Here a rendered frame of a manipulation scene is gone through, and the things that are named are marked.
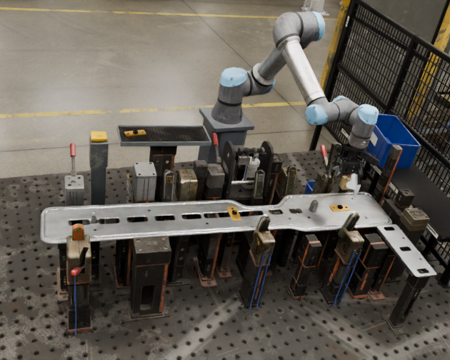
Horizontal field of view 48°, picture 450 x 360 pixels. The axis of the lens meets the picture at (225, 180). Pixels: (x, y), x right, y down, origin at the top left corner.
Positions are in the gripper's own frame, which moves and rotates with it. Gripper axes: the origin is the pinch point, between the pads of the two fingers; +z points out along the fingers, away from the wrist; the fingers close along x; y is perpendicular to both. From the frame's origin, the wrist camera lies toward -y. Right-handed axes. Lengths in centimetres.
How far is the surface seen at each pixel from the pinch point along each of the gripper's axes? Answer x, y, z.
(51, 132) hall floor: -236, 116, 111
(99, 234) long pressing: 7, 98, 11
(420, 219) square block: 16.7, -26.4, 5.6
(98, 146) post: -30, 96, -2
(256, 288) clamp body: 21, 41, 30
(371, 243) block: 20.0, -4.7, 13.2
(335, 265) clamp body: 19.7, 8.0, 23.9
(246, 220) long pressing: 4.3, 42.8, 10.9
